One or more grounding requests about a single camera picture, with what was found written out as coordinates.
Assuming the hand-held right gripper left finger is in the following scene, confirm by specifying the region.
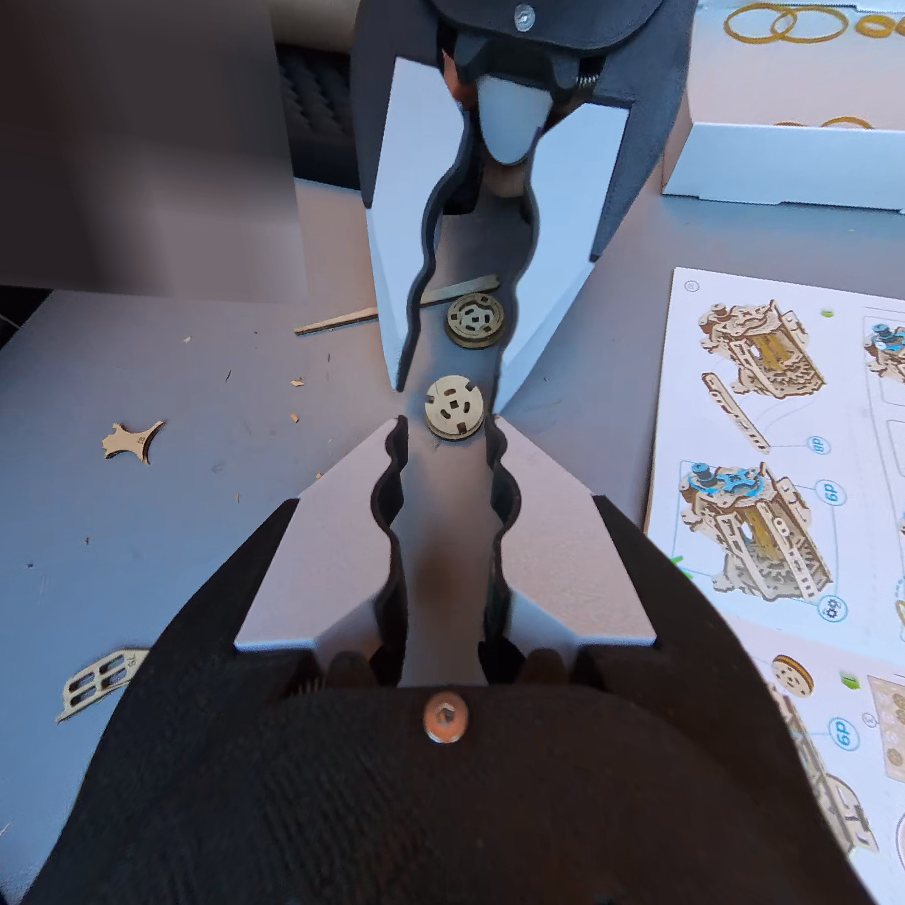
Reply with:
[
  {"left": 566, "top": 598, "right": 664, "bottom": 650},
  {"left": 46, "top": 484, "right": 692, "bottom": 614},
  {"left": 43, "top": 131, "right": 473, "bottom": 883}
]
[{"left": 234, "top": 415, "right": 410, "bottom": 687}]

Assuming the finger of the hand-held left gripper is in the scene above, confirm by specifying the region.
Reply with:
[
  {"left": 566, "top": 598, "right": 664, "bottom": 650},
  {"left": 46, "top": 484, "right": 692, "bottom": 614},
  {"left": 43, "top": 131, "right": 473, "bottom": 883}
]
[
  {"left": 365, "top": 57, "right": 473, "bottom": 394},
  {"left": 495, "top": 101, "right": 635, "bottom": 417}
]

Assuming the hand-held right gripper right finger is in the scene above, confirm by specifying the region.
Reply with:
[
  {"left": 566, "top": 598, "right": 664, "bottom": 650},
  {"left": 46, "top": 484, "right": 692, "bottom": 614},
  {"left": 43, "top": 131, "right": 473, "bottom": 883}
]
[{"left": 481, "top": 415, "right": 658, "bottom": 687}]

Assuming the notched wooden disc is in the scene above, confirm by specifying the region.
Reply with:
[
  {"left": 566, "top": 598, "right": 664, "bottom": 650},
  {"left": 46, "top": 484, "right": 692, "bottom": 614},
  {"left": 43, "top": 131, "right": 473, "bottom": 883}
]
[{"left": 425, "top": 375, "right": 485, "bottom": 434}]

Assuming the grey desk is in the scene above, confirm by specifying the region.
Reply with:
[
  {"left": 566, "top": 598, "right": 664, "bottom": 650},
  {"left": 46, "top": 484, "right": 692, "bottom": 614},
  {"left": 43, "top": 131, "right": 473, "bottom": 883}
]
[{"left": 0, "top": 177, "right": 905, "bottom": 905}]

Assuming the tapered wooden stick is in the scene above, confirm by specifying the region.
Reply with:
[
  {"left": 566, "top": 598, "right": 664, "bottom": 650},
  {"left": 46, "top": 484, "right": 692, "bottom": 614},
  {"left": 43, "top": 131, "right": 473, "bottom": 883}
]
[{"left": 293, "top": 274, "right": 502, "bottom": 337}]

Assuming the black quilted cushion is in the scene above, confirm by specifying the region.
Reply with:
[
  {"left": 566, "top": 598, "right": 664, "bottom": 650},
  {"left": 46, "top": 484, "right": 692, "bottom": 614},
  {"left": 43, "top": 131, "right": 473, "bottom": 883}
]
[{"left": 274, "top": 44, "right": 363, "bottom": 192}]

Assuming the thick wooden wheel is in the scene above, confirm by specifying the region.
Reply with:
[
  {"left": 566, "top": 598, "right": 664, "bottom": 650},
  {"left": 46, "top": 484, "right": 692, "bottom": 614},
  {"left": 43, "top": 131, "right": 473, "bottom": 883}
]
[{"left": 445, "top": 293, "right": 506, "bottom": 349}]

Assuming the group of rubber bands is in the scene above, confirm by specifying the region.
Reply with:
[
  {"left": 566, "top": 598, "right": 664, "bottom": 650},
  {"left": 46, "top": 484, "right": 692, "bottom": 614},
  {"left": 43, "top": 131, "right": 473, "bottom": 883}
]
[{"left": 723, "top": 2, "right": 905, "bottom": 132}]

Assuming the white cardboard box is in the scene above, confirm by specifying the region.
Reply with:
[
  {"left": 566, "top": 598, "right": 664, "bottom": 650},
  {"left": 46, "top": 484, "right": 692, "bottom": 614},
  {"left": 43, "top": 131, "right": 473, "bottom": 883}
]
[{"left": 661, "top": 0, "right": 905, "bottom": 213}]

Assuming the star-shaped wooden scrap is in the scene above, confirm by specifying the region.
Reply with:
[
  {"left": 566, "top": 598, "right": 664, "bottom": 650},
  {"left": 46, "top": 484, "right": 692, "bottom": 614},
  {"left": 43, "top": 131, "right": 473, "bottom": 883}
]
[{"left": 101, "top": 420, "right": 165, "bottom": 466}]

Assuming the slotted wooden scrap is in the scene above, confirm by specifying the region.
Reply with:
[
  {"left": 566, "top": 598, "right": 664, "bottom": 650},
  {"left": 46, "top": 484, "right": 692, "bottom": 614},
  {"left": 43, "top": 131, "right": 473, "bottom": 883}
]
[{"left": 55, "top": 647, "right": 151, "bottom": 724}]

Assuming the instruction booklet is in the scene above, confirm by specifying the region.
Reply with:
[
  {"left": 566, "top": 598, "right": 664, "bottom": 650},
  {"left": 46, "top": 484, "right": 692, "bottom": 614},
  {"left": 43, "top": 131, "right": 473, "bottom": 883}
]
[{"left": 643, "top": 266, "right": 905, "bottom": 905}]

